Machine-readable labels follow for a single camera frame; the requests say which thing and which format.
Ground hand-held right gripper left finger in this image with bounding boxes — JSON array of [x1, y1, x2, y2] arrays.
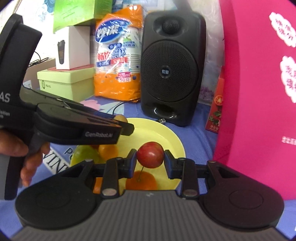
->
[[60, 148, 138, 198]]

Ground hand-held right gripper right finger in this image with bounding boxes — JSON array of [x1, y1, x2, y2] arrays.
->
[[163, 149, 234, 198]]

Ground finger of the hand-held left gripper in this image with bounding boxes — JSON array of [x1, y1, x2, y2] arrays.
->
[[66, 101, 116, 122], [88, 118, 135, 137]]

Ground red apple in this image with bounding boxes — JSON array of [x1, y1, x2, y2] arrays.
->
[[137, 142, 164, 169]]

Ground large orange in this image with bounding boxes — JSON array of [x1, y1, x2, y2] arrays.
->
[[125, 171, 158, 191]]

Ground yellow plastic plate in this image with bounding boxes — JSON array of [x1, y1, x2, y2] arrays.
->
[[69, 118, 186, 191]]

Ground large green apple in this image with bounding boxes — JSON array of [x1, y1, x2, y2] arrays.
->
[[70, 145, 104, 166]]

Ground person's left hand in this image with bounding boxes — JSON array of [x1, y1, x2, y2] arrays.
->
[[0, 130, 51, 186]]

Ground blue printed tablecloth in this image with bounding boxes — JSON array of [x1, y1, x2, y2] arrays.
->
[[0, 94, 296, 232]]

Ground orange paper cup packet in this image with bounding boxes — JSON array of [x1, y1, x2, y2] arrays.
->
[[94, 5, 142, 103]]

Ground pale green box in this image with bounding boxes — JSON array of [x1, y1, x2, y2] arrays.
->
[[37, 67, 96, 102]]

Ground white box with cup picture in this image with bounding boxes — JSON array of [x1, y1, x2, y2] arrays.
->
[[55, 25, 91, 70]]

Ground red carton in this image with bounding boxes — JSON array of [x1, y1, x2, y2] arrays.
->
[[205, 66, 225, 133]]

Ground black speaker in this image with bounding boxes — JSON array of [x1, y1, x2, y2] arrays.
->
[[141, 11, 207, 127]]

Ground clear floral plastic bag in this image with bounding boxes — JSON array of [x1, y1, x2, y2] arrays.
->
[[200, 23, 223, 106]]

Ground lime green box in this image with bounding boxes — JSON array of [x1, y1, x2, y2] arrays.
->
[[53, 0, 114, 33]]

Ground pink tote bag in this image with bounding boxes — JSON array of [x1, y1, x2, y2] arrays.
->
[[213, 0, 296, 200]]

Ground brown cardboard box with strap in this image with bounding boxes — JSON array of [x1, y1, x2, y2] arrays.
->
[[22, 58, 56, 90]]

